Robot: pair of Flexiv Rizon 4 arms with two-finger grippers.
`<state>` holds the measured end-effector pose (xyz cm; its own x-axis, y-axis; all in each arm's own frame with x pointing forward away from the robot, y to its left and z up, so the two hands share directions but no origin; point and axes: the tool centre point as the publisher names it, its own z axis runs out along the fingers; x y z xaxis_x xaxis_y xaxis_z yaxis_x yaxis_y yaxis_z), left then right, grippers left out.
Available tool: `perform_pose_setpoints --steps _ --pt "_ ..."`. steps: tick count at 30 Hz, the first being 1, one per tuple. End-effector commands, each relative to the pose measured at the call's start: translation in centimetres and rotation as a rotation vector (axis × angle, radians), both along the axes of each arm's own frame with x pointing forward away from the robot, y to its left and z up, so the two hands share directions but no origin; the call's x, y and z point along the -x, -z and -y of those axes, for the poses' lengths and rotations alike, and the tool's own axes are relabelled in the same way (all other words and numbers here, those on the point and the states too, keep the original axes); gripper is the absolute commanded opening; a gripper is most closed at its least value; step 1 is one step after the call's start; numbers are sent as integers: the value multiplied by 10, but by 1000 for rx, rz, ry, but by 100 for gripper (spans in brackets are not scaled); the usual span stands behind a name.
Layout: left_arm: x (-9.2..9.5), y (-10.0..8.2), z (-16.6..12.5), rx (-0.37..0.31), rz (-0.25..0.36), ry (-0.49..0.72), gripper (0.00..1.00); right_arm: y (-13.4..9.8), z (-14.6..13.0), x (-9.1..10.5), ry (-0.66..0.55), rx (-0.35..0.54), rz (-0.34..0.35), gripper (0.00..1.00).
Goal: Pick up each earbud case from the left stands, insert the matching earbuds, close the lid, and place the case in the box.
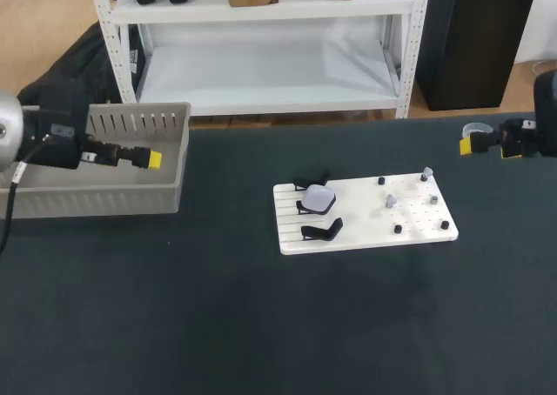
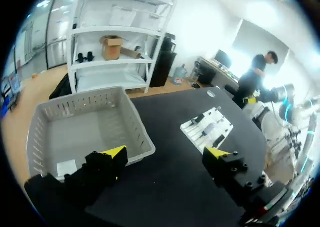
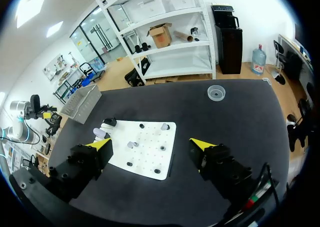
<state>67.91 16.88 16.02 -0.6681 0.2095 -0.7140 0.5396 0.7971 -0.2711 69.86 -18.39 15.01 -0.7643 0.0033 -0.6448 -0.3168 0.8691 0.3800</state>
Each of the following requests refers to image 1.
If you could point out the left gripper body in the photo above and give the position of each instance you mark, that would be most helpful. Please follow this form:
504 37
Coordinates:
52 145

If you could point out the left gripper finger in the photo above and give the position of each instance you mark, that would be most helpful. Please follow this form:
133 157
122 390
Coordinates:
130 155

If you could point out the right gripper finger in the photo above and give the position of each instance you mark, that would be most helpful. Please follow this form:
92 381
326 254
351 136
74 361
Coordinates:
510 152
481 142

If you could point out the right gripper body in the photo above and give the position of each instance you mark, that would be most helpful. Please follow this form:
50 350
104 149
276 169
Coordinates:
546 108

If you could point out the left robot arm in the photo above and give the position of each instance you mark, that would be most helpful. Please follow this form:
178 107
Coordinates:
6 125

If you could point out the white plate with black stands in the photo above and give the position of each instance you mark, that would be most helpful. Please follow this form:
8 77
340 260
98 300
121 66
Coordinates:
361 221

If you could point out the clear round plastic spool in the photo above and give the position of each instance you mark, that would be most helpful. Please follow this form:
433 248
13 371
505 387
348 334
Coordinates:
474 128

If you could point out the grey slotted basket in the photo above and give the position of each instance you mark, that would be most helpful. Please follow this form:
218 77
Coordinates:
109 190

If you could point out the black bag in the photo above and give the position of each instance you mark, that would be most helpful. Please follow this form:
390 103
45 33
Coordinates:
87 64

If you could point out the black cabinet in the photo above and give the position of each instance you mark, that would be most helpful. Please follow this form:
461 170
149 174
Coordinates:
474 42

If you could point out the white metal shelf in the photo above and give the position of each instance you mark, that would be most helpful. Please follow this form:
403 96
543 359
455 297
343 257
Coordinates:
261 8

